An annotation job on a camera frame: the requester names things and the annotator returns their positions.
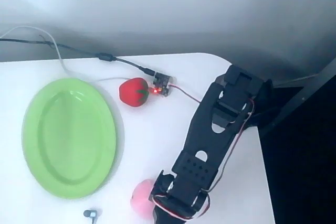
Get pink round toy fruit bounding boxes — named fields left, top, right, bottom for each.
left=130, top=178, right=156, bottom=220

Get silver black earbud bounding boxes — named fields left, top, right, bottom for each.
left=83, top=208, right=102, bottom=220

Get dark furniture beside table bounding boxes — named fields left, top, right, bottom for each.
left=257, top=58, right=336, bottom=224

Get green oval plate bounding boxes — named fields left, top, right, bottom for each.
left=22, top=78, right=117, bottom=200

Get thin grey cable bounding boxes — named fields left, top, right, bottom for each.
left=272, top=73, right=324, bottom=87

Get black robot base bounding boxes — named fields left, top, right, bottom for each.
left=243, top=79, right=275, bottom=130

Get black and white cables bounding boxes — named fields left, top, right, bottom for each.
left=0, top=25, right=130, bottom=83

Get small controller circuit board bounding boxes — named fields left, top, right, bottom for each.
left=150, top=71, right=176, bottom=99

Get red plush strawberry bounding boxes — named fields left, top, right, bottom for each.
left=119, top=77, right=150, bottom=107

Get black power cable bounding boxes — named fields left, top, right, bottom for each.
left=0, top=34, right=156, bottom=77

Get red white servo cable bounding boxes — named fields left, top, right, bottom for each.
left=153, top=98, right=256, bottom=221

